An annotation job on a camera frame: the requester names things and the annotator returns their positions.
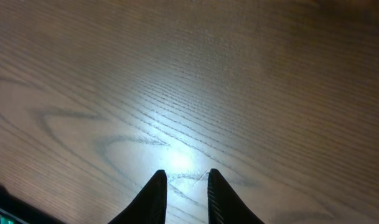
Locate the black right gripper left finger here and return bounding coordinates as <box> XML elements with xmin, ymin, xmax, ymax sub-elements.
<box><xmin>108</xmin><ymin>170</ymin><xmax>167</xmax><ymax>224</ymax></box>

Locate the black mounting rail with clamps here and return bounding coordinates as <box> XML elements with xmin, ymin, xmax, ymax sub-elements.
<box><xmin>0</xmin><ymin>184</ymin><xmax>63</xmax><ymax>224</ymax></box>

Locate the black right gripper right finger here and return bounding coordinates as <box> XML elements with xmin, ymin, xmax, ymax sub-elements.
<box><xmin>207</xmin><ymin>169</ymin><xmax>264</xmax><ymax>224</ymax></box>

